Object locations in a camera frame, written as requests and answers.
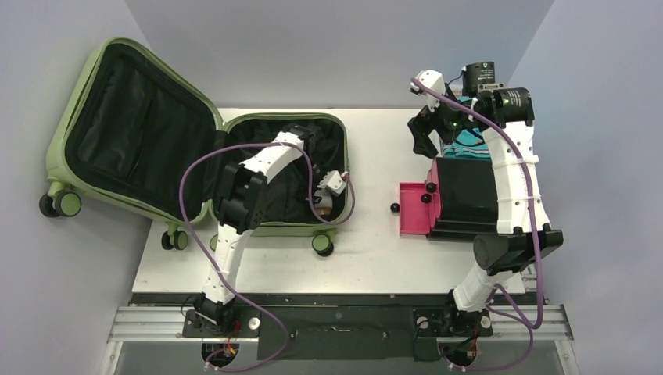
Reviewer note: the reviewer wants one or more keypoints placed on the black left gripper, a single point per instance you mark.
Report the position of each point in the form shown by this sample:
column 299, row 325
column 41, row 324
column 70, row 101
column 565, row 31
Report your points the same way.
column 313, row 186

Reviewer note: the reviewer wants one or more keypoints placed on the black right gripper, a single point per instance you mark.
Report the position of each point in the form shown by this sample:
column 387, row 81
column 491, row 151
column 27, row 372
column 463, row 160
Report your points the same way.
column 428, row 124

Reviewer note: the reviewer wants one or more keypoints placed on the teal garment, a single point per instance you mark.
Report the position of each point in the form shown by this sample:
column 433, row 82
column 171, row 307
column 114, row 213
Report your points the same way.
column 468, row 144

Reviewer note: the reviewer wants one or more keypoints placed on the black and pink storage organizer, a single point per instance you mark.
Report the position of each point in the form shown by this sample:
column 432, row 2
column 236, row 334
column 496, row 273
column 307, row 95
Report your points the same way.
column 456, row 201

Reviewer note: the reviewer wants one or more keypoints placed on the green hard-shell suitcase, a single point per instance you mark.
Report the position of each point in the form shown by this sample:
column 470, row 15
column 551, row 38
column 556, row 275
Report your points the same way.
column 132, row 128

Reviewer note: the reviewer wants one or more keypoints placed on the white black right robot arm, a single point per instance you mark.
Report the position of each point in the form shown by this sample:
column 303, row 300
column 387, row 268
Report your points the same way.
column 505, row 117

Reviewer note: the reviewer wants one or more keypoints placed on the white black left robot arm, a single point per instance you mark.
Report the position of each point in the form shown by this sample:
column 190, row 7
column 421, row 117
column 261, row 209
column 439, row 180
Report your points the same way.
column 242, row 200

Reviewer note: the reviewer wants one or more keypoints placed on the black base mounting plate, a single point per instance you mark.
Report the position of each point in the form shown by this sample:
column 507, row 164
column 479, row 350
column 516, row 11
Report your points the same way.
column 334, row 326

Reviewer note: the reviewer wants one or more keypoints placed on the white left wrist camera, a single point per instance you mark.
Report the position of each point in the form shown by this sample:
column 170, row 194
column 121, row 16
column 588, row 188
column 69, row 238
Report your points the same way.
column 334, row 182

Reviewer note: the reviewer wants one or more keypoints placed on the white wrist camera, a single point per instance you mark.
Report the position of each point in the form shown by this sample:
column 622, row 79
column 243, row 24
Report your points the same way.
column 334, row 182
column 430, row 83

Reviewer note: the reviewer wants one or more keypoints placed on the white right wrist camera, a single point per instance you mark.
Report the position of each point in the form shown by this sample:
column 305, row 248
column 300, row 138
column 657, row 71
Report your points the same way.
column 430, row 83

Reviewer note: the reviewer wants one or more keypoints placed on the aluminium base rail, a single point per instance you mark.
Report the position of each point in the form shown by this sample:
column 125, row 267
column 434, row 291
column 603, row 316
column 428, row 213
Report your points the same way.
column 166, row 324

